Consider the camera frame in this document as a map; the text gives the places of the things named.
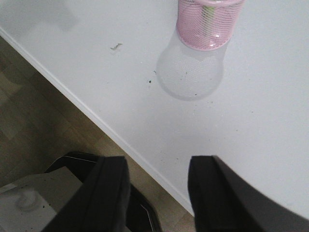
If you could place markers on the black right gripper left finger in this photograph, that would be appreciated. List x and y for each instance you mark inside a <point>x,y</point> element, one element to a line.
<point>100,204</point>

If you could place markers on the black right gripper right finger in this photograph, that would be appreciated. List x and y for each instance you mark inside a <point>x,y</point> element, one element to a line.
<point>224,202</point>

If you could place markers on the green highlighter pen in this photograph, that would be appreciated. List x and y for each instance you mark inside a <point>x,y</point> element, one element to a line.
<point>207,15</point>

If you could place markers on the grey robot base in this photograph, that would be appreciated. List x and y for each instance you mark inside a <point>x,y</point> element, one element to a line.
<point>30,203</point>

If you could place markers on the pink mesh pen holder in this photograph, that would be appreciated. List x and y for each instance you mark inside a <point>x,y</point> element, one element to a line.
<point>189,23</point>

